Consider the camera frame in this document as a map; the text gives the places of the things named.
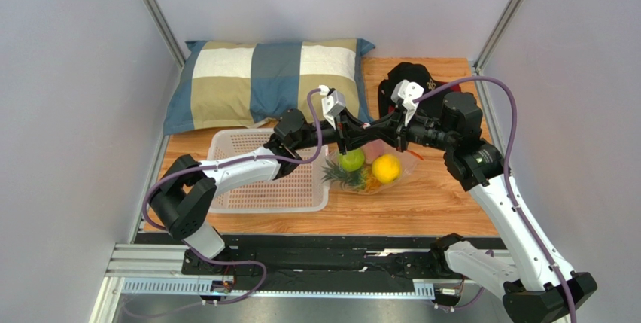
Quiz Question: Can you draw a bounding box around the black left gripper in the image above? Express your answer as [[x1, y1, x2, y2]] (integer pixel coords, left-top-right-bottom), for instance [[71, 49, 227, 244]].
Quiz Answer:
[[292, 109, 378, 157]]

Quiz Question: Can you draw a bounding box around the clear zip top bag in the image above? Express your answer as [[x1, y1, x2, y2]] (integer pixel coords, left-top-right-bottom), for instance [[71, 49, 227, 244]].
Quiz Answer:
[[322, 123, 423, 195]]

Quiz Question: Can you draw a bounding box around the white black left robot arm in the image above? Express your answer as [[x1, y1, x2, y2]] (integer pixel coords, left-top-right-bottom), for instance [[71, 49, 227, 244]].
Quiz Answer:
[[143, 109, 378, 260]]

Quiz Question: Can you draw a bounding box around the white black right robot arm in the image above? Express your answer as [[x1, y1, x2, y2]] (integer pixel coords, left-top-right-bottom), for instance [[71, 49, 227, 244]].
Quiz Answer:
[[370, 92, 597, 322]]

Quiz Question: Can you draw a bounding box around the pink fake peach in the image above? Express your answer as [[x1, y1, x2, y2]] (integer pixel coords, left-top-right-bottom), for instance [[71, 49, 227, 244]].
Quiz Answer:
[[361, 139, 386, 164]]

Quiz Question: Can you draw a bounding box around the green fake apple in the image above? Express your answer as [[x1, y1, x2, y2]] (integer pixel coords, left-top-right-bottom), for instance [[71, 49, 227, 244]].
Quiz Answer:
[[338, 148, 366, 172]]

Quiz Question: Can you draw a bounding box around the yellow fake orange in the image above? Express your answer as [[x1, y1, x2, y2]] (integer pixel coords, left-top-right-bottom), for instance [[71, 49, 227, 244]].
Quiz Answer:
[[372, 154, 403, 184]]

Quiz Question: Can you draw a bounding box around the orange fake pineapple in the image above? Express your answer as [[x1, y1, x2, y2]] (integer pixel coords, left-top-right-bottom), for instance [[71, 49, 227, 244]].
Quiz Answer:
[[322, 160, 384, 194]]

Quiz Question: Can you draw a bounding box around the folded dark red cloth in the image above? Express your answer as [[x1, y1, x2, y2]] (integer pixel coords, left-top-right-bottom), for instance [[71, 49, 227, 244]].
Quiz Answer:
[[378, 81, 464, 118]]

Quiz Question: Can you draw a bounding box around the black baseball cap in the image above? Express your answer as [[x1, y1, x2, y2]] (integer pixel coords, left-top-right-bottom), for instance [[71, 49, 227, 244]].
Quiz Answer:
[[377, 62, 449, 117]]

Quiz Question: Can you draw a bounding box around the white perforated plastic basket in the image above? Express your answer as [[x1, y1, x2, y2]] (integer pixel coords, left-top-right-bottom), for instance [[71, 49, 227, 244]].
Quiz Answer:
[[207, 128, 329, 214]]

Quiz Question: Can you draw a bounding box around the checkered blue beige pillow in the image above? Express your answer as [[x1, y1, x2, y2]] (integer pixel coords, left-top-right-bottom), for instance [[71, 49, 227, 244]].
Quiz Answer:
[[163, 38, 375, 135]]

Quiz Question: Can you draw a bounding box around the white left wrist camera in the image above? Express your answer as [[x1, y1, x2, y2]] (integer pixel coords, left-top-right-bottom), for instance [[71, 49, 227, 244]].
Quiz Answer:
[[318, 85, 346, 129]]

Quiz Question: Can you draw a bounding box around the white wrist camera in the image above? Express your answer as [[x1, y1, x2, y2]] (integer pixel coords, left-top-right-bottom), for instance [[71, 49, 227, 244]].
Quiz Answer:
[[318, 85, 346, 129], [391, 80, 424, 126]]

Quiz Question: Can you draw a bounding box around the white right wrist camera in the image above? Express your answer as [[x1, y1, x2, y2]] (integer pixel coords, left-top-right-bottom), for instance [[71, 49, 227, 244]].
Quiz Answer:
[[391, 80, 424, 126]]

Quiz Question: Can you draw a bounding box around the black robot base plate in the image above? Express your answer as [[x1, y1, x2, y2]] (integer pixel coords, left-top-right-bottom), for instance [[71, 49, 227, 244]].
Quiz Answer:
[[135, 230, 502, 294]]

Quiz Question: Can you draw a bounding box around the aluminium frame rail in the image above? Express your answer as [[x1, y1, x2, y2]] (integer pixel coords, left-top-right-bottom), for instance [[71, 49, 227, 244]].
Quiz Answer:
[[90, 249, 572, 323]]

